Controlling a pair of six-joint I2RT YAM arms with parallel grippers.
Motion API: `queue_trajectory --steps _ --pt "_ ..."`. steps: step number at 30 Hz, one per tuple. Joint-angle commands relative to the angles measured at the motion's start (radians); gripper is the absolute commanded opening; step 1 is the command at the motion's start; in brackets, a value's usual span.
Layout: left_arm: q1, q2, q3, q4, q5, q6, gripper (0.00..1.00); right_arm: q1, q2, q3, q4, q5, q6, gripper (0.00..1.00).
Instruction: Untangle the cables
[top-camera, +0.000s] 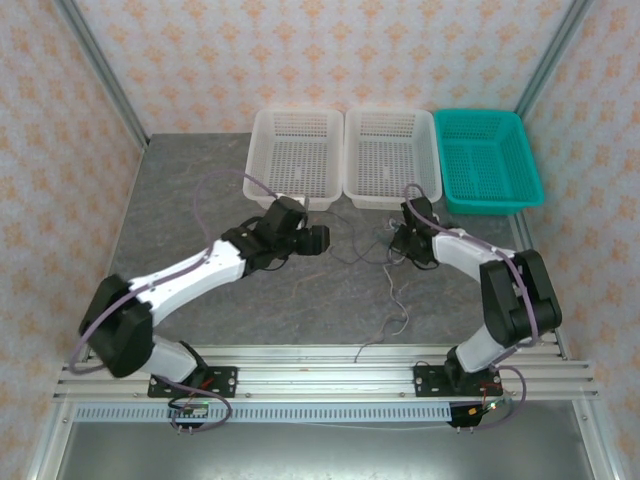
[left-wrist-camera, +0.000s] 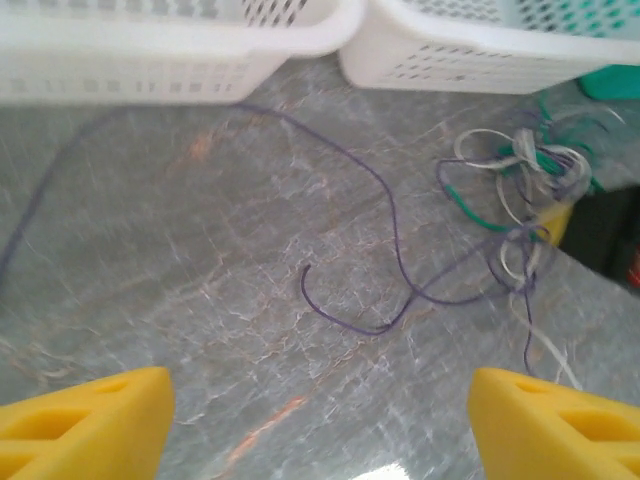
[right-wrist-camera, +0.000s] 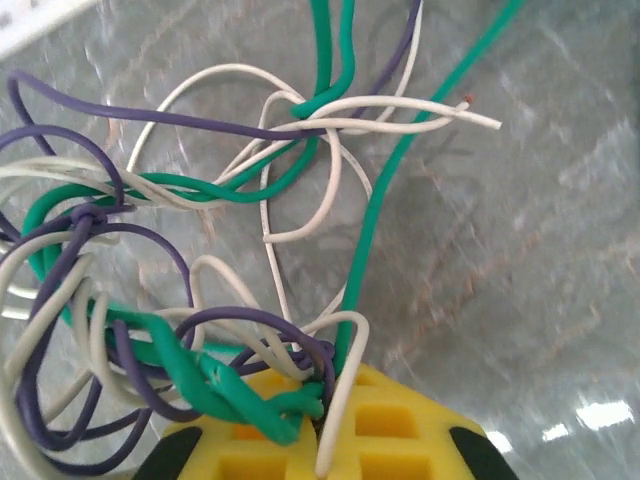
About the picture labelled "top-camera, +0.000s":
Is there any thin white cable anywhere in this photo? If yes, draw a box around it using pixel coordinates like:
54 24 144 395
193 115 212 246
382 262 410 335

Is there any thin purple cable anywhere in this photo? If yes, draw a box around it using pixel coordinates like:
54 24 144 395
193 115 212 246
319 209 409 364

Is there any white perforated plastic basket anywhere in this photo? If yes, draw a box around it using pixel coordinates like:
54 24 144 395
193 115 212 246
242 108 345 211
342 107 444 210

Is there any teal perforated plastic basket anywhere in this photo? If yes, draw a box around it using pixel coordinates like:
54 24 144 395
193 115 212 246
432 108 545 216

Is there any small controller circuit board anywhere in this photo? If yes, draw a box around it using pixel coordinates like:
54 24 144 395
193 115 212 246
167 401 210 420
467 399 507 417

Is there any left arm purple harness hose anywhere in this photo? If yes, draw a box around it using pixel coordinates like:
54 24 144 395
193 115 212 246
67 169 281 434

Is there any arm purple harness hose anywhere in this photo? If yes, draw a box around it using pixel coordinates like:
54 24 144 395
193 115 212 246
67 169 281 434
402 182 544 434

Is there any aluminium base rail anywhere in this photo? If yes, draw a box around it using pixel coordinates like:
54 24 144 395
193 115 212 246
54 343 599 402

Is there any right arm purple harness hose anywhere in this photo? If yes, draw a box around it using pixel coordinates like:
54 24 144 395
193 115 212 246
402 182 544 434

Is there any grey slotted cable duct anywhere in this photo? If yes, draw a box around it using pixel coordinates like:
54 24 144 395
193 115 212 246
74 403 454 424

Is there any aluminium frame post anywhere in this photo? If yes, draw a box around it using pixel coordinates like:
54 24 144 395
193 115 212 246
52 0 151 149
514 0 594 119

